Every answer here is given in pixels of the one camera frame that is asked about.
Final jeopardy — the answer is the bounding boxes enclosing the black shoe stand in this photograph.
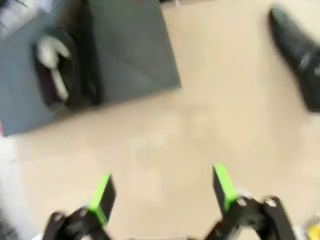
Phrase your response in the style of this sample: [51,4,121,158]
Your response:
[47,0,183,126]

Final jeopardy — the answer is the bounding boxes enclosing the yellow plastic object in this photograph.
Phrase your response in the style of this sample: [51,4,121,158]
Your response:
[303,216,320,240]

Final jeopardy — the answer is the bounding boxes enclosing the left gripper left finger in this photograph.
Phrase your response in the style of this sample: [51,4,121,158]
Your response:
[43,173,118,240]

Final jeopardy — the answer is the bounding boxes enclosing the white paper shoe stuffing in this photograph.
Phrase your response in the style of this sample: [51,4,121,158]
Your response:
[36,37,71,101]

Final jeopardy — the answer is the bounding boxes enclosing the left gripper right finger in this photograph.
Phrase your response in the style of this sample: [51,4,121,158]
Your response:
[204,163,297,240]

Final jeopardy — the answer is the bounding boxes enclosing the black leather loafer shoe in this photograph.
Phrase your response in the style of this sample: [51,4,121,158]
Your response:
[32,0,104,111]
[268,5,320,113]

